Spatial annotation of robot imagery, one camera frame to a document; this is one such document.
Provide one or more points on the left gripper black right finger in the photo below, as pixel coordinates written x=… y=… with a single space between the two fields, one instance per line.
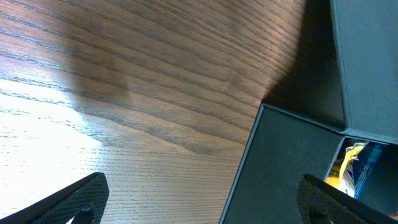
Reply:
x=319 y=202

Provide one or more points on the black gift box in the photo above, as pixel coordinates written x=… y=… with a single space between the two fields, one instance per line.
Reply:
x=341 y=88

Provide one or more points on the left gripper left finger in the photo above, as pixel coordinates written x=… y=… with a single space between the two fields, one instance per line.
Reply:
x=81 y=202

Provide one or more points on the blue snack bar wrapper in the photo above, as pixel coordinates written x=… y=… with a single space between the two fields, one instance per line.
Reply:
x=363 y=167

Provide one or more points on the yellow nut snack bag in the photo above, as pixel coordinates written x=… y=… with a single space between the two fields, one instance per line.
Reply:
x=341 y=175

